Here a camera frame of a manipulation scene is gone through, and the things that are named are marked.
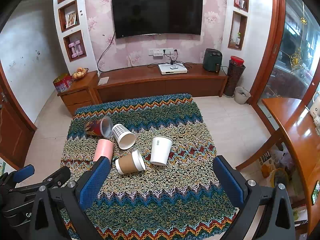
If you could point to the framed picture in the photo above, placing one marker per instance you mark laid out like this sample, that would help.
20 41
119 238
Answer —
71 20

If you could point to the red gift box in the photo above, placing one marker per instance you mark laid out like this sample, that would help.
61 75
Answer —
62 84

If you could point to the small white niche cup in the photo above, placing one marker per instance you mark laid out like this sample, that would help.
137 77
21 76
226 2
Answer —
241 3

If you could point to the smartphone with lit screen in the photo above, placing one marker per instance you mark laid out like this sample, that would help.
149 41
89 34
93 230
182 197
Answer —
315 192

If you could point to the tall dark red-lidded canister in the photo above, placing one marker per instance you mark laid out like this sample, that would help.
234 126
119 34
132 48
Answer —
233 77

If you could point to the colourful knitted zigzag blanket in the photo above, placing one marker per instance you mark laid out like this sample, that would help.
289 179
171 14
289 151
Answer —
162 195

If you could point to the long wooden television cabinet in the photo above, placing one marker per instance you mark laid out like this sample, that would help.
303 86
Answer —
160 83

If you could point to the brown sleeved paper cup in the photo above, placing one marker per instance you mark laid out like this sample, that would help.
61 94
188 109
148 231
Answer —
128 164

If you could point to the white paper sheet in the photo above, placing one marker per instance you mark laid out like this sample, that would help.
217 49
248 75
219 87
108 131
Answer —
103 80

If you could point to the black curved television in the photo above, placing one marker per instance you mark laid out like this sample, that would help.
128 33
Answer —
157 13

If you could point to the pink dumbbell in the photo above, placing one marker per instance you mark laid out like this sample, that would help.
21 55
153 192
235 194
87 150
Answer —
80 47
73 50

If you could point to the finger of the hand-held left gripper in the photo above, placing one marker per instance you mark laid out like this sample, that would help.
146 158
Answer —
58 176
23 173

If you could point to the hanging gold ornament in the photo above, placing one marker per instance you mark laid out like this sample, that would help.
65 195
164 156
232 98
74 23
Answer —
296 60

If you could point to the white wall socket strip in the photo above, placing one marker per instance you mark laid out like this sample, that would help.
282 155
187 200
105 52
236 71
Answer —
160 52

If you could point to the pink paper cup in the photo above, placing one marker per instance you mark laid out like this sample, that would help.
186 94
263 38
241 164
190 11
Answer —
103 150

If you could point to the wood-framed glass door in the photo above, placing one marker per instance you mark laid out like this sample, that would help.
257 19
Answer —
292 42

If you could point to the red patterned plastic cup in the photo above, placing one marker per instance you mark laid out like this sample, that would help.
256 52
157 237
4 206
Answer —
93 128

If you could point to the brown wooden door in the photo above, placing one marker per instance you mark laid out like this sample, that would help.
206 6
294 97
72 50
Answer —
12 132

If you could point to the checked paper cup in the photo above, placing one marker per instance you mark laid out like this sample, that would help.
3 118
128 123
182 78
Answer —
120 131

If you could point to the basket of fruit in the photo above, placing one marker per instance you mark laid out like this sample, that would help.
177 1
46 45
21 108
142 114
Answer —
79 74

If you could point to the glossy wooden table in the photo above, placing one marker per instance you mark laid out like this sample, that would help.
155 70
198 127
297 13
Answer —
297 135

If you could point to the white waste bin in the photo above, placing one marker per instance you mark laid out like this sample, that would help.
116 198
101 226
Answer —
242 96

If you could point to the small potted plant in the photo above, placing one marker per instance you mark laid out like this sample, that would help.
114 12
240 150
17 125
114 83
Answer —
237 40

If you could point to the dark green air fryer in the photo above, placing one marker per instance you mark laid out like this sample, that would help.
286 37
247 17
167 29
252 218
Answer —
212 60

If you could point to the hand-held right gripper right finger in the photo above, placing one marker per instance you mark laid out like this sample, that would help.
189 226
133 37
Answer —
228 183

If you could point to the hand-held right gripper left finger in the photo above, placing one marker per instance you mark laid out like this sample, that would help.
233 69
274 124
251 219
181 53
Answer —
94 183

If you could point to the wooden drawer cabinet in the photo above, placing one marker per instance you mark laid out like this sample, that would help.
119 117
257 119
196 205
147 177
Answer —
80 97

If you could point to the pile of plastic bags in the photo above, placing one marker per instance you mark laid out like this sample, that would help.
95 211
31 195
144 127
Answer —
280 162

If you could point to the white paper cup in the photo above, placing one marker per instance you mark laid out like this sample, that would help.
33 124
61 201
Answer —
160 152

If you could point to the white set-top box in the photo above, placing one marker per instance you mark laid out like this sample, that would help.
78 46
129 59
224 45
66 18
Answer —
172 70

